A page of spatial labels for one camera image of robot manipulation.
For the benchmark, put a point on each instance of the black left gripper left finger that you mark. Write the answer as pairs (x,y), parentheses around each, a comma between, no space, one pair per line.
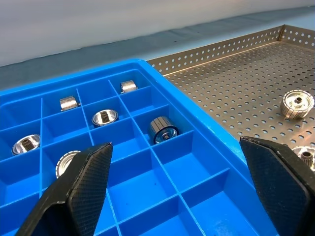
(81,196)

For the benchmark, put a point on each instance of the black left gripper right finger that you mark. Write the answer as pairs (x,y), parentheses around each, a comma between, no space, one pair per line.
(278,186)

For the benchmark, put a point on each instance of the blue compartment tray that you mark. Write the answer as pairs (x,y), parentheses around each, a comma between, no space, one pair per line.
(172,172)

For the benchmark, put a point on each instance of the dark metal roller part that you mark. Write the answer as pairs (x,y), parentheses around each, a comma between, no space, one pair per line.
(162,131)

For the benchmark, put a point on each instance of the perforated metal tray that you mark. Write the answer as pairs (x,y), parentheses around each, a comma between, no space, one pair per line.
(233,86)

